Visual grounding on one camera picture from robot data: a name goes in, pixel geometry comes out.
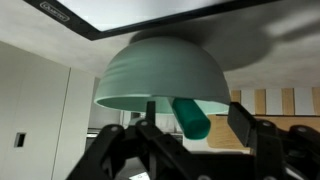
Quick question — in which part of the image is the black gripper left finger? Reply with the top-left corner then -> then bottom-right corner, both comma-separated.
66,100 -> 201,180

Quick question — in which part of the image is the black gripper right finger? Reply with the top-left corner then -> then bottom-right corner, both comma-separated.
227,102 -> 320,180

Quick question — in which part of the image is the white marker with green cap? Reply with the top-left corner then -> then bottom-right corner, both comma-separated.
171,97 -> 212,141

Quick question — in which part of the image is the mint green bowl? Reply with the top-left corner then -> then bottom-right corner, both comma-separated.
93,36 -> 232,116

